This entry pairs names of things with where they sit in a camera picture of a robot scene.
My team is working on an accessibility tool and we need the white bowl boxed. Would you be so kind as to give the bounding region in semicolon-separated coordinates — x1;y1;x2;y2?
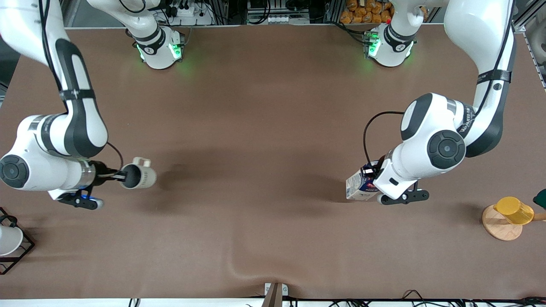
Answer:
0;225;24;256

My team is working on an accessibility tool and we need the white power strip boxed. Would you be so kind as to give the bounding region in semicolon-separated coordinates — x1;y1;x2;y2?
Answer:
262;14;310;24
168;3;215;26

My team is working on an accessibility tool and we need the round wooden board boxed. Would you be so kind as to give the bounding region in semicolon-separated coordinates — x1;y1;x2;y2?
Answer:
482;204;523;242

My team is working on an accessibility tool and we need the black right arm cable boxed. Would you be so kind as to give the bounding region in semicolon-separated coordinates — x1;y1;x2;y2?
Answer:
38;0;125;172

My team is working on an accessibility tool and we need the beige ceramic mug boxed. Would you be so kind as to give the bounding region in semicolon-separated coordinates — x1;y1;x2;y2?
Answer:
119;157;157;190

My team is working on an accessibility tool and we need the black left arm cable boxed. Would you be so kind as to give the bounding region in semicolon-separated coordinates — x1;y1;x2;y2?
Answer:
363;0;515;170

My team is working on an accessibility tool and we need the yellow plastic cup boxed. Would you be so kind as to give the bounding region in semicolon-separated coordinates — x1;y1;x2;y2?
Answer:
494;196;534;225

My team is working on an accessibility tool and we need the grey metal table bracket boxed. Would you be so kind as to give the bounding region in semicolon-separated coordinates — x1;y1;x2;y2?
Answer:
264;282;289;307

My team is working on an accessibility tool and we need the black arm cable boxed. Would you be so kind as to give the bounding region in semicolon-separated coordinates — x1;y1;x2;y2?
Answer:
38;0;125;172
363;0;515;170

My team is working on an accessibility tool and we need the black wire rack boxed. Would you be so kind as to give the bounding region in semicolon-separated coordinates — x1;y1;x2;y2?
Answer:
0;207;36;275

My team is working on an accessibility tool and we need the aluminium frame rail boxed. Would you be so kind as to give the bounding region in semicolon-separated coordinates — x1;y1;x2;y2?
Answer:
513;0;546;91
59;0;84;29

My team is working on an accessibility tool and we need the blue white milk carton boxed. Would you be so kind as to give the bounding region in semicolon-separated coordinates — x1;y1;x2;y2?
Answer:
346;160;382;201

